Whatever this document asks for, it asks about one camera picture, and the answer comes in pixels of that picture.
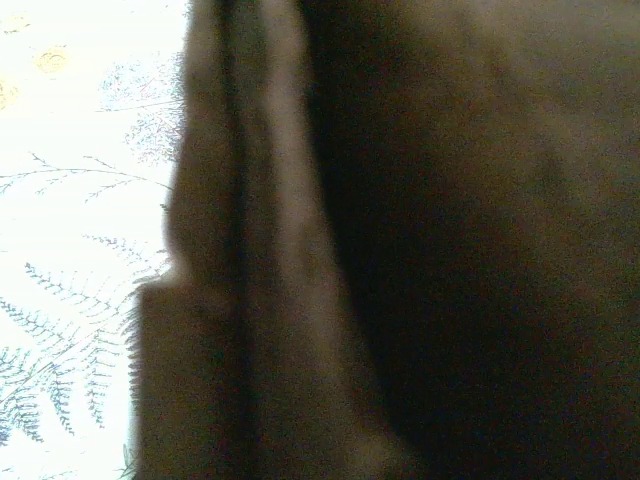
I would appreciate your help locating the brown cardboard box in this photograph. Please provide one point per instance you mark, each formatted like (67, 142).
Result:
(400, 240)

